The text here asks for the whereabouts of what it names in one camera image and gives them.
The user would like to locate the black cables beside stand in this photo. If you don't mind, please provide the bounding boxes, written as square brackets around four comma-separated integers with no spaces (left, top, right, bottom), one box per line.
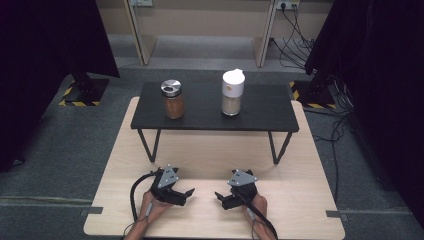
[303,75,355,205]

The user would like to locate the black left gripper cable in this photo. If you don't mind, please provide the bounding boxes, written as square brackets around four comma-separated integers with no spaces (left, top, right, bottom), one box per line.
[129,171,160,223]

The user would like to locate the beige wooden partition panel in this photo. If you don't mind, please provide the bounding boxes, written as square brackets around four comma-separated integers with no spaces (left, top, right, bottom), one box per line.
[251,0,280,69]
[122,0,159,67]

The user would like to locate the grey floor tape strip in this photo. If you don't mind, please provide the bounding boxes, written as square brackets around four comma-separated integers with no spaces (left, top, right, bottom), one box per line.
[79,206,104,217]
[325,209,350,222]

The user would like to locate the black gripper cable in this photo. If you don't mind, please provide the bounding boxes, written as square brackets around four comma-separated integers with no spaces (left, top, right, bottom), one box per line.
[129,171,160,223]
[237,192,280,240]

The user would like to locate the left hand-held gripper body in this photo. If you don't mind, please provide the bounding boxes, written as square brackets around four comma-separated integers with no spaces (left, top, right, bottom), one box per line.
[149,165,188,207]

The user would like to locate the black stand base striped tape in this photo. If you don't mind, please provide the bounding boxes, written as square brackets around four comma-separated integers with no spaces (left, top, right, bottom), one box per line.
[58,71,111,108]
[288,75,338,110]

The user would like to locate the dark curtain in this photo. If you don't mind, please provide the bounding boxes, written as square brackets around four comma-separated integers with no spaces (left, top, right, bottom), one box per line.
[0,0,121,173]
[304,0,424,231]

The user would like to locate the person's right hand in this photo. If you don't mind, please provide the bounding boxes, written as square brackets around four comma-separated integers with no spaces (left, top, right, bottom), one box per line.
[242,194,269,232]

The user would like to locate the bundle of black floor cables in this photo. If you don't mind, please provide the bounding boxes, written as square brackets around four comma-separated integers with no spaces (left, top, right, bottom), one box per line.
[271,3,316,71]

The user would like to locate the white wall socket with plugs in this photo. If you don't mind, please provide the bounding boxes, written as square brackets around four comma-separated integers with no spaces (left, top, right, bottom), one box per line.
[275,0,301,11]

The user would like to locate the glass jar white lid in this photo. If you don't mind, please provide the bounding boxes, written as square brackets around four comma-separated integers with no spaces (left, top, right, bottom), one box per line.
[220,68,247,117]

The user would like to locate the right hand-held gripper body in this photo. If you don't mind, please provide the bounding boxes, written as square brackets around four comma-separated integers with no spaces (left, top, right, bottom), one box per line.
[222,168,259,211]

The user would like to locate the person's left hand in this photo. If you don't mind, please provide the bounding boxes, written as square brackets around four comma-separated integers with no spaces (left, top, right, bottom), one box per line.
[138,190,175,227]

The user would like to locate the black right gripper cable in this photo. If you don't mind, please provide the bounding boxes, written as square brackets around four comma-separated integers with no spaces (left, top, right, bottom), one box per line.
[237,192,280,240]

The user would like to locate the brown spice jar silver lid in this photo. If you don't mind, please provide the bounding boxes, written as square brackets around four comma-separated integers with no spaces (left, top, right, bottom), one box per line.
[160,78,186,121]

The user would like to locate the black shelf with metal legs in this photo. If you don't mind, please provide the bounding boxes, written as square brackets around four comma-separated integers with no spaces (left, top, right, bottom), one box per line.
[130,81,300,165]

